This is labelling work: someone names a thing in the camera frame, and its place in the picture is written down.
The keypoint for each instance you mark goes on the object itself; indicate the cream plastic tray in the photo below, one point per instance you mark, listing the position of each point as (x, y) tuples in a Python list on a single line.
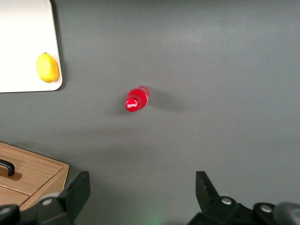
[(23, 35)]

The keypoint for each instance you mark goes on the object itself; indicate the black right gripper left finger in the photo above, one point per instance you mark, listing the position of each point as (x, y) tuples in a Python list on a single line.
[(77, 192)]

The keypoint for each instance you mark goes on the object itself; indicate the wooden drawer cabinet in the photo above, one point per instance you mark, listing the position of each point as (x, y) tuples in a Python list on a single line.
[(47, 188)]

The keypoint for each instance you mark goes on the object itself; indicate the red cola bottle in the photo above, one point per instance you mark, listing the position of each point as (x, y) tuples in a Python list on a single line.
[(138, 98)]

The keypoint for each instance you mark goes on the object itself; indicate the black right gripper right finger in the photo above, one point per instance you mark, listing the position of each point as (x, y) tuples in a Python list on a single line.
[(206, 194)]

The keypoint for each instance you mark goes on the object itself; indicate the yellow lemon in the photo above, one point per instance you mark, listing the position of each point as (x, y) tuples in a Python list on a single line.
[(47, 68)]

